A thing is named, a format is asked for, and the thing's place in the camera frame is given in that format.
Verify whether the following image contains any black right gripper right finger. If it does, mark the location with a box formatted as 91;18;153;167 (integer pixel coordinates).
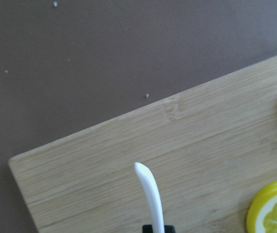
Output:
164;225;176;233

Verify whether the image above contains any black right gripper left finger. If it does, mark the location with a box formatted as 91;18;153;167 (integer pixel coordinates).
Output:
142;225;153;233

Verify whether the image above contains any bamboo cutting board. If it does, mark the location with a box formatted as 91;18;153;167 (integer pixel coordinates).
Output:
9;56;277;233

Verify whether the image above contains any half lemon slice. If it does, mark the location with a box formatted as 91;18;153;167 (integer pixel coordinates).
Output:
246;181;277;233

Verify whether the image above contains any white ceramic spoon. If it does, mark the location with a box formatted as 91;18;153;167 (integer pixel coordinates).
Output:
134;162;165;233

